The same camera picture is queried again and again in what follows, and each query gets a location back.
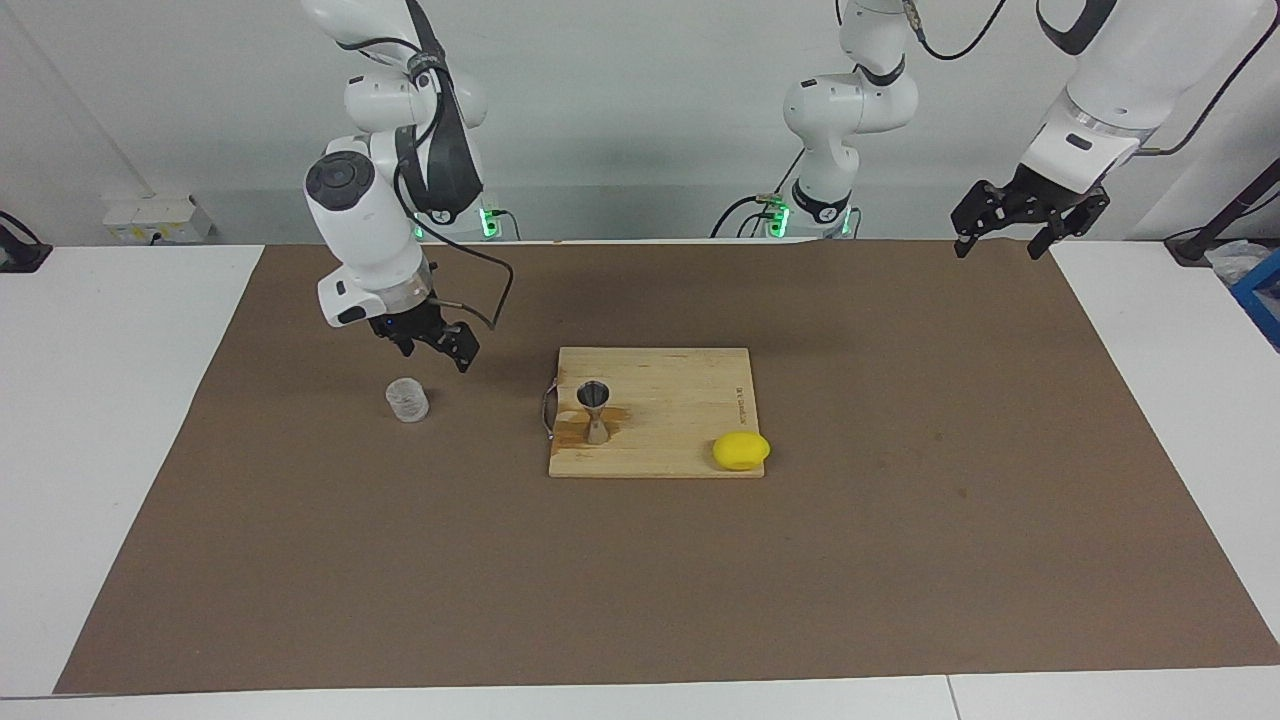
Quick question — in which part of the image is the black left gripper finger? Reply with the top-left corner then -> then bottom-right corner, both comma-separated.
950,183 -> 1009,260
1027,195 -> 1112,262

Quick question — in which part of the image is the clear plastic cup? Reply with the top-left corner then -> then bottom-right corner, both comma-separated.
385,377 -> 431,424

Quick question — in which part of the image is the steel double jigger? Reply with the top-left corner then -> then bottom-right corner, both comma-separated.
576,380 -> 614,447

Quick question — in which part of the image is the black stand pole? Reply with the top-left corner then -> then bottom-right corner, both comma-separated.
1165,155 -> 1280,267

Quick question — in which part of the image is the clear plastic bag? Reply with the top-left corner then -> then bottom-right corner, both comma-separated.
1205,238 -> 1271,287

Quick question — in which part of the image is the blue box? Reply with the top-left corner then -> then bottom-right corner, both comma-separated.
1230,250 -> 1280,351

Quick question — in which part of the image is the wooden cutting board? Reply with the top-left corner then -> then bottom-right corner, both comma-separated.
541,347 -> 767,479

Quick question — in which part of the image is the white power strip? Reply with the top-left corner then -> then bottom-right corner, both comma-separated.
102,195 -> 214,244

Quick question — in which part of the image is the yellow lemon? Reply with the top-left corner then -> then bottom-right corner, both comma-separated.
712,431 -> 772,472

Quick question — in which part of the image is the black clamp base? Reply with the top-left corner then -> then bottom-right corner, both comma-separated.
0,210 -> 53,273

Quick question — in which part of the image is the brown table mat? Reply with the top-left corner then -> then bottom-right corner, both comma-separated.
52,240 -> 1280,696

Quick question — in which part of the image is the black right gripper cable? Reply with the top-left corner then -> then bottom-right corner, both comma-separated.
335,0 -> 515,331

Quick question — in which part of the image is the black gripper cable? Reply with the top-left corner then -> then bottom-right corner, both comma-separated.
905,0 -> 1280,159
335,0 -> 515,331

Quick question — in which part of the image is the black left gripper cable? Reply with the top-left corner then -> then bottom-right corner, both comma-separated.
905,0 -> 1280,159

